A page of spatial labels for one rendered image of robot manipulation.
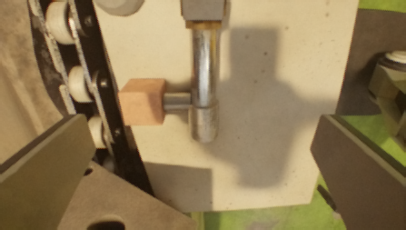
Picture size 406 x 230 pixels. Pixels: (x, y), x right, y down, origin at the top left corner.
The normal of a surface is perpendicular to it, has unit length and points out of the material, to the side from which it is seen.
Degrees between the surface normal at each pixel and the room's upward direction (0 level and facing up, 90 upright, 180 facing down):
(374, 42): 0
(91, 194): 90
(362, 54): 0
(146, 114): 0
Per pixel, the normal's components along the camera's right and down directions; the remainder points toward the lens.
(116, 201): -0.03, -0.86
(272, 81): -0.01, 0.51
